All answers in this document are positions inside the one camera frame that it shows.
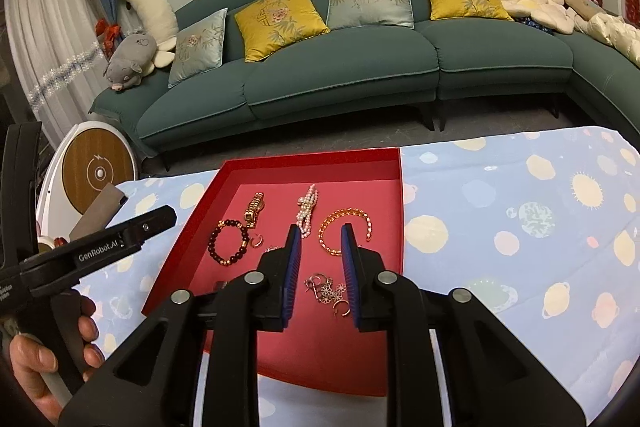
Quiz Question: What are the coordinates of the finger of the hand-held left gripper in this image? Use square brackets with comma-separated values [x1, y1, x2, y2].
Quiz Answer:
[117, 205, 178, 254]

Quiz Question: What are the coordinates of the white pearl bracelet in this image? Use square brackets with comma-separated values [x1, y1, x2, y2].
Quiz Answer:
[294, 183, 320, 239]

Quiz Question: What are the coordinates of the white appliance with wooden disc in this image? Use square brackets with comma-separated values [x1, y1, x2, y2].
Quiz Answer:
[37, 122, 137, 250]

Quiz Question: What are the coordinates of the grey plush pig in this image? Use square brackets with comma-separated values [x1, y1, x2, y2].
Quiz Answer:
[103, 33, 160, 94]

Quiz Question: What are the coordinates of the white sheer curtain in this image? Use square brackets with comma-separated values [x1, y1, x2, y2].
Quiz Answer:
[4, 0, 123, 158]

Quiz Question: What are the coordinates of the mirror with pink ears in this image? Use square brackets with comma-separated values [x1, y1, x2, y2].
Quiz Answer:
[37, 234, 68, 254]

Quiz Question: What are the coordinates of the red curtain ornament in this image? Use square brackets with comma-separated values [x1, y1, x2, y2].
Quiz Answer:
[95, 18, 122, 56]

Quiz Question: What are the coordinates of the person's left hand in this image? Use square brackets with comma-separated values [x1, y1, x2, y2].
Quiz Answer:
[7, 294, 106, 414]

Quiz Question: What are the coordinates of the green sofa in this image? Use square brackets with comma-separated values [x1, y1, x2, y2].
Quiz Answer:
[90, 0, 640, 172]

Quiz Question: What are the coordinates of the blue printed tablecloth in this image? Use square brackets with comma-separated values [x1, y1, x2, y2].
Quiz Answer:
[37, 127, 640, 427]

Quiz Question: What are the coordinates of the grey pouch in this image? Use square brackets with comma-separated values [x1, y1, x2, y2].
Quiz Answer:
[69, 183, 126, 241]

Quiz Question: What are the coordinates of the white long plush toy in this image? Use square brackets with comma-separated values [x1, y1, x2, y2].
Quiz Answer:
[116, 0, 180, 68]

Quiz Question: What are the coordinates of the dark bead bracelet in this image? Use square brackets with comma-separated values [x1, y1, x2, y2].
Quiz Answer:
[207, 218, 250, 267]

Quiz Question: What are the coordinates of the beige cushion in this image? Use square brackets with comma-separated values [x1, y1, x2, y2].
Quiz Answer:
[560, 0, 618, 24]

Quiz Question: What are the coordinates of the gold watch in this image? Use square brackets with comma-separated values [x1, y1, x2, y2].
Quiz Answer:
[243, 192, 267, 228]

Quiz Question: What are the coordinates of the red shallow box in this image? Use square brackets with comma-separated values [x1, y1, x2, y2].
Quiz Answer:
[141, 148, 405, 398]

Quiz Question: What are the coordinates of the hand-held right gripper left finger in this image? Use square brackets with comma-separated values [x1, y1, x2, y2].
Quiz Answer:
[59, 224, 302, 427]

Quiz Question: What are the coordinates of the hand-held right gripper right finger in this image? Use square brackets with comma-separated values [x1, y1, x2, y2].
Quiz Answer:
[340, 223, 586, 427]

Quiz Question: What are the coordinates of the blue patterned cushion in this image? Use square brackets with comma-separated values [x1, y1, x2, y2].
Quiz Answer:
[515, 17, 556, 35]

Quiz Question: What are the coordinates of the gold chain bracelet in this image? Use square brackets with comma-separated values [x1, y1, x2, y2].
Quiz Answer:
[318, 207, 375, 257]

